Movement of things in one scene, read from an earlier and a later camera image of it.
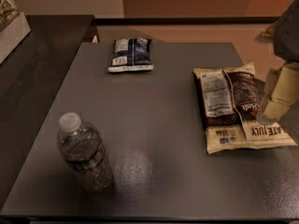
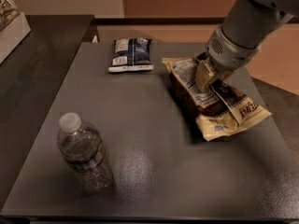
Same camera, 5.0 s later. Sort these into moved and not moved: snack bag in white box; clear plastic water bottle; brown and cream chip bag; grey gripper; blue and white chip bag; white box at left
Moved: grey gripper; brown and cream chip bag
Not moved: clear plastic water bottle; blue and white chip bag; white box at left; snack bag in white box
